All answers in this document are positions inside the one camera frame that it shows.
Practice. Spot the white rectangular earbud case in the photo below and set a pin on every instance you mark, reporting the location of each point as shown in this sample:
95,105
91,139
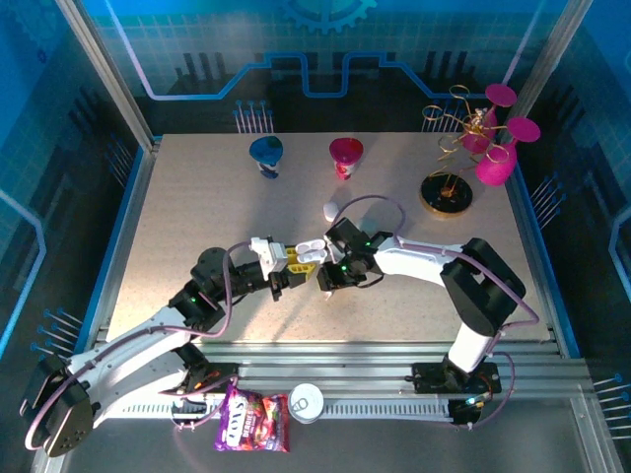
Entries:
311,250

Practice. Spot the white oval earbud case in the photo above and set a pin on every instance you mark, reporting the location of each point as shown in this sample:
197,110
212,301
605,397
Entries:
331,211

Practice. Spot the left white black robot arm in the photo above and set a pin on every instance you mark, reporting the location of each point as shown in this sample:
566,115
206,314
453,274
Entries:
123,355

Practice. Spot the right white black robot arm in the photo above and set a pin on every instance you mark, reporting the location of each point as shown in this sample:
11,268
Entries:
483,286

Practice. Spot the pink lid yogurt cup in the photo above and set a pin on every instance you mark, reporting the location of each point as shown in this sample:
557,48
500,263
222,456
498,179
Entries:
346,150

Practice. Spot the blue lid yogurt cup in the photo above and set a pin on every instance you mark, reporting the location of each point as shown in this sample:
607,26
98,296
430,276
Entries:
266,150

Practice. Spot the white round tin can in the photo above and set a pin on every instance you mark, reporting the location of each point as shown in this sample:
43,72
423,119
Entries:
305,403

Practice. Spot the small controller board box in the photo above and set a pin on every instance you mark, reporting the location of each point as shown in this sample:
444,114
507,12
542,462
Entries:
189,408
466,413

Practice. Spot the purple candy bag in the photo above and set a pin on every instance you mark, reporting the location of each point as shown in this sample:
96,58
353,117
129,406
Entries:
251,419

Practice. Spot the pink wine glass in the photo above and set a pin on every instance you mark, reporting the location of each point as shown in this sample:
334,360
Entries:
495,170
500,94

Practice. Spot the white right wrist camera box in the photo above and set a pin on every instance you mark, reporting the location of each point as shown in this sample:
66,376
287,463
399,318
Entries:
333,251

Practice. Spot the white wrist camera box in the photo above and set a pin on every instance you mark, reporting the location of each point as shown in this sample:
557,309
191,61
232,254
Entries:
333,251
268,252

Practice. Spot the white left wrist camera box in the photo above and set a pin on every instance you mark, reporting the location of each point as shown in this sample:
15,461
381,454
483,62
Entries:
268,252

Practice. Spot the aluminium front frame rails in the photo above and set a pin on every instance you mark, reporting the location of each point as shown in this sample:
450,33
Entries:
335,362

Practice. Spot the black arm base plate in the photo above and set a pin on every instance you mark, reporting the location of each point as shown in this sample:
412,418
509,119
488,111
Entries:
217,372
429,379

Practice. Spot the aluminium frame post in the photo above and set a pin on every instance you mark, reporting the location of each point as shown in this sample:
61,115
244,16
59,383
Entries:
552,54
103,69

